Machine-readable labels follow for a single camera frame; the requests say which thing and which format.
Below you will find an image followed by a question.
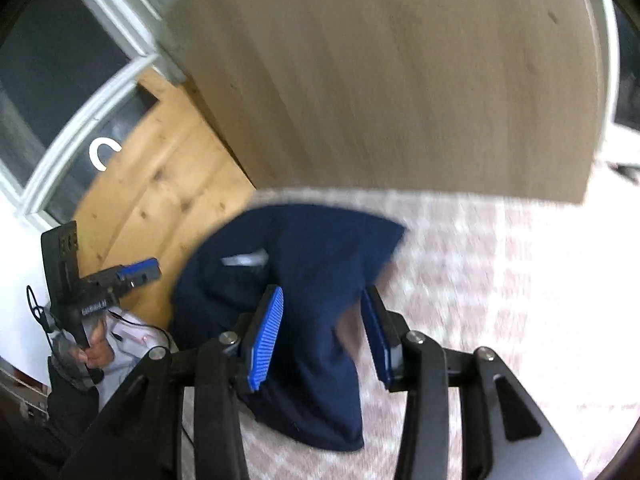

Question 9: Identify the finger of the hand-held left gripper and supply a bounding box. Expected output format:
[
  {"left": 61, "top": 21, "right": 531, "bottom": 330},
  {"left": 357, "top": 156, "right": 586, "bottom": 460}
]
[{"left": 82, "top": 257, "right": 162, "bottom": 299}]

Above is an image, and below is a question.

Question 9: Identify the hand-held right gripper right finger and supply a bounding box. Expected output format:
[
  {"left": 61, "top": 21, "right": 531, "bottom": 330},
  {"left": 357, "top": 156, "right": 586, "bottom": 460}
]
[{"left": 361, "top": 285, "right": 583, "bottom": 480}]

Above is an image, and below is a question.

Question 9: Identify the plaid woven mat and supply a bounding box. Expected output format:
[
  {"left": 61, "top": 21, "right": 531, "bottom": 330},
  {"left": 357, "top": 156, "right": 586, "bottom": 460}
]
[{"left": 180, "top": 187, "right": 640, "bottom": 480}]

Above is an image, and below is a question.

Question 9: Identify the navy blue t-shirt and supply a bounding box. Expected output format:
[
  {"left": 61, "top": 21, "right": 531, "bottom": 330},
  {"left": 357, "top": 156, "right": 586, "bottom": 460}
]
[{"left": 170, "top": 204, "right": 407, "bottom": 453}]

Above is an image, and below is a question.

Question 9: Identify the white window frame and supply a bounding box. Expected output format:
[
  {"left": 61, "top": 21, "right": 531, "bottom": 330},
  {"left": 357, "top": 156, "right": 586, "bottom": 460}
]
[{"left": 0, "top": 0, "right": 211, "bottom": 221}]

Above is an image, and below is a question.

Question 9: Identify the pine plank board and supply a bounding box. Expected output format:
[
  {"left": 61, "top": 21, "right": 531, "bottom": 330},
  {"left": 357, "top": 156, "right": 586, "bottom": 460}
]
[{"left": 75, "top": 67, "right": 261, "bottom": 331}]

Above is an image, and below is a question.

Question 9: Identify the light wooden board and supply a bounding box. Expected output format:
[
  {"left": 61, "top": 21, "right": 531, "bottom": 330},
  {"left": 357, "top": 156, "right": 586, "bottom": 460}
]
[{"left": 165, "top": 0, "right": 608, "bottom": 206}]

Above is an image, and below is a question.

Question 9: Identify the person's white shirt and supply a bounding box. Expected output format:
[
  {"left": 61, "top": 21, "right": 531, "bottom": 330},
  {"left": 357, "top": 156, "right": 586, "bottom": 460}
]
[{"left": 97, "top": 310, "right": 173, "bottom": 411}]

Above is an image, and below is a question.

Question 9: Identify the person's left hand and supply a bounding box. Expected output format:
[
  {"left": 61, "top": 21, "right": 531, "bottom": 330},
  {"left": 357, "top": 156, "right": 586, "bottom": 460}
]
[{"left": 75, "top": 326, "right": 114, "bottom": 369}]

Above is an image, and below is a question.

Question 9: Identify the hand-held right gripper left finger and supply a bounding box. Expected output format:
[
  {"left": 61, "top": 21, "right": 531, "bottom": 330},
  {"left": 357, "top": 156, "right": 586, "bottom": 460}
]
[{"left": 60, "top": 284, "right": 285, "bottom": 480}]

